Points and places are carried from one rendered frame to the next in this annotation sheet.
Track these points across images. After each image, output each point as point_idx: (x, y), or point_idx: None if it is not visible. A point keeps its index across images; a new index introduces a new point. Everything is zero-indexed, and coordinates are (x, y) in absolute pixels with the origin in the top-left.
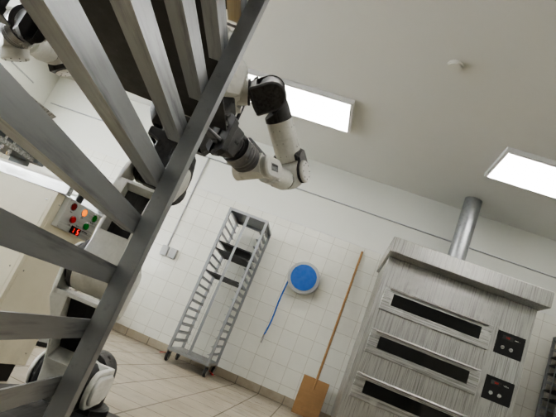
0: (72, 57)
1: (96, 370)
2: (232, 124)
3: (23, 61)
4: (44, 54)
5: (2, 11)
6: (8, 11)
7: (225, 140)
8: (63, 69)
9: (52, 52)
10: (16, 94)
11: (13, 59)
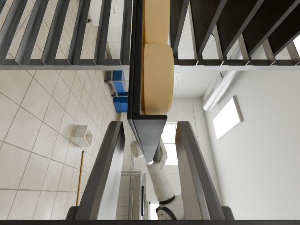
0: None
1: None
2: (241, 222)
3: (136, 156)
4: (156, 180)
5: (126, 63)
6: None
7: (78, 222)
8: (161, 209)
9: (163, 187)
10: None
11: (133, 147)
